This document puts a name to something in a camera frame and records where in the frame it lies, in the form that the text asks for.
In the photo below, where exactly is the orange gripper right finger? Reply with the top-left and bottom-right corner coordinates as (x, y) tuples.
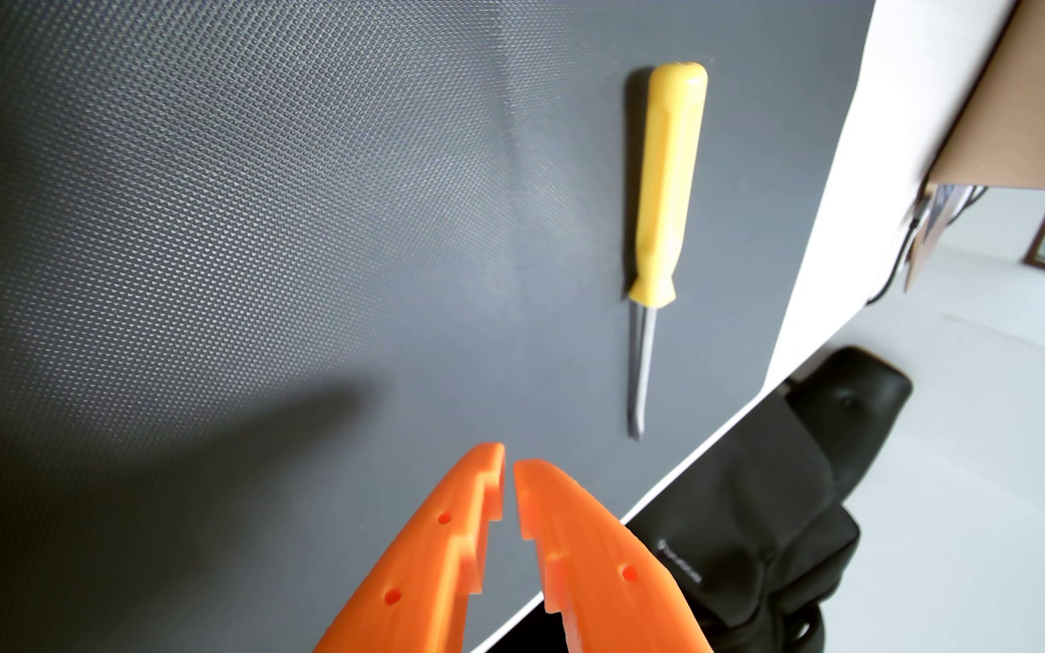
(512, 458), (715, 653)

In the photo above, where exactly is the yellow handled screwdriver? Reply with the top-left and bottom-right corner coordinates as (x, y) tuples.
(624, 62), (709, 442)

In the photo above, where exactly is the brown cardboard box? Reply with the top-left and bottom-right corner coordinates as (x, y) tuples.
(903, 0), (1045, 293)

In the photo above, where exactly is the black and white cable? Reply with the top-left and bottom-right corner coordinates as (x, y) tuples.
(865, 185), (988, 307)

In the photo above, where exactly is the black leather chair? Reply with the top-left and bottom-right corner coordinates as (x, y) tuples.
(787, 345), (914, 502)

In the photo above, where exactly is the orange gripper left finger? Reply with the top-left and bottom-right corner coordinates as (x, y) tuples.
(314, 441), (507, 653)

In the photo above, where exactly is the dark grey textured mat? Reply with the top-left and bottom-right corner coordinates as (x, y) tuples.
(0, 0), (876, 653)

